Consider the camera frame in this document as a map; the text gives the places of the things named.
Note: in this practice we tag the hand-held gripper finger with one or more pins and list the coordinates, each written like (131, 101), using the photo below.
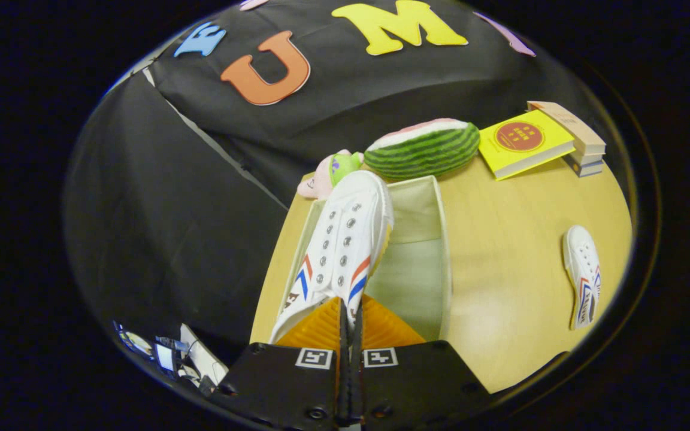
(357, 383)
(343, 383)

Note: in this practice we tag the pale green storage box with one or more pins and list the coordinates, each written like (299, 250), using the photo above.
(417, 269)

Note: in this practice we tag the white canvas shoe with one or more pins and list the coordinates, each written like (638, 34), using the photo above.
(583, 269)
(345, 239)

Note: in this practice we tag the white flat panel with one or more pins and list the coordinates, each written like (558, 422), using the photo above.
(204, 359)

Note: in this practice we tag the small lit screen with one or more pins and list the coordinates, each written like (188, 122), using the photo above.
(165, 358)

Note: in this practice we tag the pink plush toy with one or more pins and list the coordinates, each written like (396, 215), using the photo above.
(321, 179)

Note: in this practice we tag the black backdrop cloth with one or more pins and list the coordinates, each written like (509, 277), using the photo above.
(189, 209)

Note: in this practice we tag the watermelon slice plush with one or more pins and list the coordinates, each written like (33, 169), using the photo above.
(423, 149)

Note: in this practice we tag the yellow book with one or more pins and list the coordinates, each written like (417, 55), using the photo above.
(521, 143)

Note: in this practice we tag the blue cover book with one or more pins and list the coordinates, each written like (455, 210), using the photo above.
(589, 170)

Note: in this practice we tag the grey cover book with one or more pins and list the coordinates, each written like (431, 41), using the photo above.
(587, 158)

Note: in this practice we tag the beige book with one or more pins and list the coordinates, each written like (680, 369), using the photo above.
(569, 123)

